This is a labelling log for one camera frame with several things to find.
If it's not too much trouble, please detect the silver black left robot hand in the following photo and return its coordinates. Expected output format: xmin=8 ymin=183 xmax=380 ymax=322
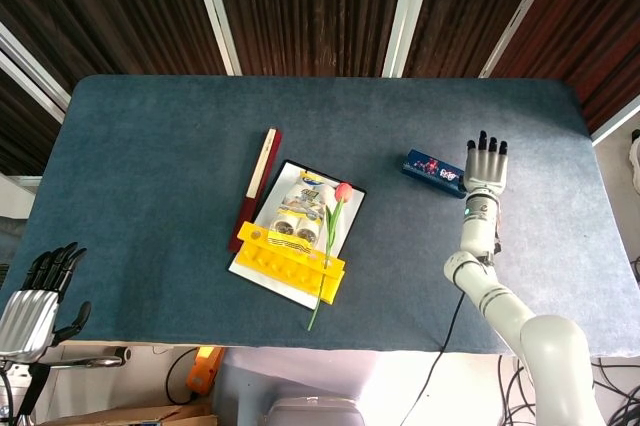
xmin=0 ymin=242 xmax=93 ymax=365

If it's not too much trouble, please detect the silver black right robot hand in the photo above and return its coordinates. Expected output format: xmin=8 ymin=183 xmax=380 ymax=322
xmin=463 ymin=130 xmax=510 ymax=196

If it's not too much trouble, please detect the blue printed glasses case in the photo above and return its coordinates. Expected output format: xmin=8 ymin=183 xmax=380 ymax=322
xmin=401 ymin=148 xmax=467 ymax=200

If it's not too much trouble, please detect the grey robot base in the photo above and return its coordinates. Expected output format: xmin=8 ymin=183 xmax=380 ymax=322
xmin=264 ymin=395 xmax=366 ymax=426

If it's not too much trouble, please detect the brown cardboard box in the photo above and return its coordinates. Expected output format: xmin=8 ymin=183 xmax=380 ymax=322
xmin=44 ymin=403 xmax=219 ymax=426

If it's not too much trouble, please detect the dark blue-grey felt table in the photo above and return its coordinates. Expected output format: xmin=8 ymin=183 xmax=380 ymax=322
xmin=0 ymin=74 xmax=640 ymax=358

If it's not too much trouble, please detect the maroon long narrow box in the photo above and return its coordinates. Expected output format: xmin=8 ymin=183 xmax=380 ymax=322
xmin=228 ymin=127 xmax=284 ymax=253

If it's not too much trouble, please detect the pink artificial tulip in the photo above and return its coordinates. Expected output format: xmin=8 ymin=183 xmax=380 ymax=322
xmin=306 ymin=181 xmax=354 ymax=332

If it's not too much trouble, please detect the orange device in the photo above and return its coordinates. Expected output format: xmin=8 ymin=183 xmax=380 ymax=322
xmin=185 ymin=345 xmax=226 ymax=397

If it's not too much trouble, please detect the clear printed snack package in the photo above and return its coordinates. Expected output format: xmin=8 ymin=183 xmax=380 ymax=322
xmin=269 ymin=169 xmax=346 ymax=248

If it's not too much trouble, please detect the white tray with black rim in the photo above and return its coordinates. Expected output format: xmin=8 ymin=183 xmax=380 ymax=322
xmin=227 ymin=159 xmax=367 ymax=310

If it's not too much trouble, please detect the cream folded fan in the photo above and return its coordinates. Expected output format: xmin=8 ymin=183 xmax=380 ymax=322
xmin=246 ymin=127 xmax=278 ymax=197

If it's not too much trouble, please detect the yellow plastic rack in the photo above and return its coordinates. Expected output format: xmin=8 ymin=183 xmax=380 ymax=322
xmin=235 ymin=220 xmax=347 ymax=305

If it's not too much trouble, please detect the white metal frame beam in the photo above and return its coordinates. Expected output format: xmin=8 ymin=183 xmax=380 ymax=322
xmin=479 ymin=0 xmax=569 ymax=78
xmin=591 ymin=95 xmax=640 ymax=145
xmin=382 ymin=0 xmax=439 ymax=78
xmin=187 ymin=0 xmax=244 ymax=76
xmin=0 ymin=20 xmax=72 ymax=125

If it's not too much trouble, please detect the black looped cable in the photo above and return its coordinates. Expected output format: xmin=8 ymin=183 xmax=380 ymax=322
xmin=165 ymin=348 xmax=201 ymax=405

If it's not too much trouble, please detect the black cable bundle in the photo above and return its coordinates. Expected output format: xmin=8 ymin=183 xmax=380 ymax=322
xmin=399 ymin=290 xmax=640 ymax=426

